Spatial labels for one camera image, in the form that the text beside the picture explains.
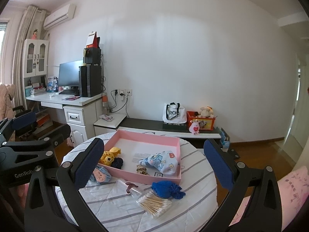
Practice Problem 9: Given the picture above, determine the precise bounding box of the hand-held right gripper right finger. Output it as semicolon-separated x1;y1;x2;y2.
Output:
203;139;283;232

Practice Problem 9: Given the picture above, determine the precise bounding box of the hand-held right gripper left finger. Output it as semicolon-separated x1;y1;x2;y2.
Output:
24;138;109;232

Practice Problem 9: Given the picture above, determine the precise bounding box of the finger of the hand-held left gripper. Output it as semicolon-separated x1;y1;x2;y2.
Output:
36;124;72;149
11;111;38;132

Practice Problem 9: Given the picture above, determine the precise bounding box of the light blue plush headband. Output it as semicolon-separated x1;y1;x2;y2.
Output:
90;165;112;183

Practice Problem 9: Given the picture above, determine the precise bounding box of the yellow crocheted toy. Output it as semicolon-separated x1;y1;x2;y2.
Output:
100;147;121;167

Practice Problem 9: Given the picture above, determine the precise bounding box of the navy crocheted scrunchie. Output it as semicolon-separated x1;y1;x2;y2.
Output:
111;157;124;169

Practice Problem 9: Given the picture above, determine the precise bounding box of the clear packet with hair clip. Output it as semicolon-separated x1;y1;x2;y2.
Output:
115;177;143;196

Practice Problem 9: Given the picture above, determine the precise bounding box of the beige striped scrunchie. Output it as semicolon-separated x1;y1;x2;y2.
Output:
136;164;150;176

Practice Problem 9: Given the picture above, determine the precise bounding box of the royal blue crocheted piece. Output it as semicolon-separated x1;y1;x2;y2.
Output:
151;180;186;200

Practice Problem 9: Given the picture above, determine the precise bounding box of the pink cardboard box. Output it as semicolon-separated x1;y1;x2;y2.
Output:
98;129;182;185

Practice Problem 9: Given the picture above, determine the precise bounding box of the bag of cotton swabs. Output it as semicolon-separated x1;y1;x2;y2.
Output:
136;190;172;220

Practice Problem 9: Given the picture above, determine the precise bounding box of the black office chair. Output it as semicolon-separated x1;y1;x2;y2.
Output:
12;105;39;139

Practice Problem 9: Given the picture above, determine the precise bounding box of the blue tissue pack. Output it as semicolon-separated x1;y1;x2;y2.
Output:
220;127;231;148

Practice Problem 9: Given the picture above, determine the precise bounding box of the beige padded coat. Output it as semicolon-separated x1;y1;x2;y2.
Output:
0;83;15;119

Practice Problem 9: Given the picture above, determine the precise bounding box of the pink bedding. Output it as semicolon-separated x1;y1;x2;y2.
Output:
16;183;28;199

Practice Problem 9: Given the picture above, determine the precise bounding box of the white desk with drawers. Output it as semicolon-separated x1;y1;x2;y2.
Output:
25;92;107;148

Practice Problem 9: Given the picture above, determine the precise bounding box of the red toy storage box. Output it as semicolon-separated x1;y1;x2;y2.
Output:
186;111;216;131

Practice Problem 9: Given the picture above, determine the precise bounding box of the blue and white carton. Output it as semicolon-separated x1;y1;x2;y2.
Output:
47;76;58;92

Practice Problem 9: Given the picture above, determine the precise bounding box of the pink heart plush toy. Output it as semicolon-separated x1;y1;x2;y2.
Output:
189;120;200;135

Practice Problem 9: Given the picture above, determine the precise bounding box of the striped white quilted tablecloth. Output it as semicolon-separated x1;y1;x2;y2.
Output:
55;129;219;232

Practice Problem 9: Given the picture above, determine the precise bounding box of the beige plush toy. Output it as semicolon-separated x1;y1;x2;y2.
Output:
198;106;214;118

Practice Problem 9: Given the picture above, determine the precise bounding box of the black computer monitor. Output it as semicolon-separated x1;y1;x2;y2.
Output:
58;60;84;87

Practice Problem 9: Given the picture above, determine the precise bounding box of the black computer tower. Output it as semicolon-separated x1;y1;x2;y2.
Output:
79;65;102;98

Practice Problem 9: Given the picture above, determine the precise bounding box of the white glass door cabinet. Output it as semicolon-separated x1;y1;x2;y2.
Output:
23;39;50;95

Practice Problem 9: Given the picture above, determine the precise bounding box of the white tote bag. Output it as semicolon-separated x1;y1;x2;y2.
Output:
162;103;187;124

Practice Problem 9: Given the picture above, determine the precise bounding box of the low black top cabinet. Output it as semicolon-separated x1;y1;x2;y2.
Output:
93;113;222;145

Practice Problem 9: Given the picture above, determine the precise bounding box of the pink printed pillow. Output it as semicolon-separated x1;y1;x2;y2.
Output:
243;165;308;232

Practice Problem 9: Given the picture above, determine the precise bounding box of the black speaker box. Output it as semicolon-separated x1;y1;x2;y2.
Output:
84;48;102;66

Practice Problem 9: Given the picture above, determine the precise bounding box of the beige curtain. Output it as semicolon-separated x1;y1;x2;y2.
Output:
13;5;47;87

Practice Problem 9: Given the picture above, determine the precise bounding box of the red and white calendar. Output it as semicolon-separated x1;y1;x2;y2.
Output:
86;31;100;49

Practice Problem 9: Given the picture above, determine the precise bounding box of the white air conditioner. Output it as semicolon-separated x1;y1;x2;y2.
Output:
43;3;76;31

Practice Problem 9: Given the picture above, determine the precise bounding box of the black plug with cable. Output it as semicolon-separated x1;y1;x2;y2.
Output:
110;89;128;114

